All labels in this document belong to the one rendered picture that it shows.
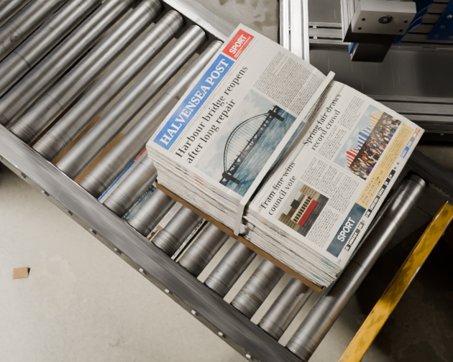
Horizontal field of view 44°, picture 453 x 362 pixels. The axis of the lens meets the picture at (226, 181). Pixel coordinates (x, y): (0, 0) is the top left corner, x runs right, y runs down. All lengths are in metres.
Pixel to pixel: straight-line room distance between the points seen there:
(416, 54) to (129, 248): 1.36
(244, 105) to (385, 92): 1.11
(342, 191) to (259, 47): 0.29
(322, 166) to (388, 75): 1.15
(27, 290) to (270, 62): 1.26
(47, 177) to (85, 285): 0.81
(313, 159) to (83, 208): 0.47
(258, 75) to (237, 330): 0.46
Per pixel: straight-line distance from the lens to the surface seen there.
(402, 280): 1.13
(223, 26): 1.31
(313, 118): 0.95
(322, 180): 0.91
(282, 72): 0.99
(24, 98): 1.28
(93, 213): 1.13
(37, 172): 1.19
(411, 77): 2.06
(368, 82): 2.01
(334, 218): 0.89
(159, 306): 1.89
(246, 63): 0.98
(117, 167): 1.17
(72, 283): 1.94
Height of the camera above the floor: 1.86
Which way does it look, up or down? 69 degrees down
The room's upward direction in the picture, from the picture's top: 7 degrees clockwise
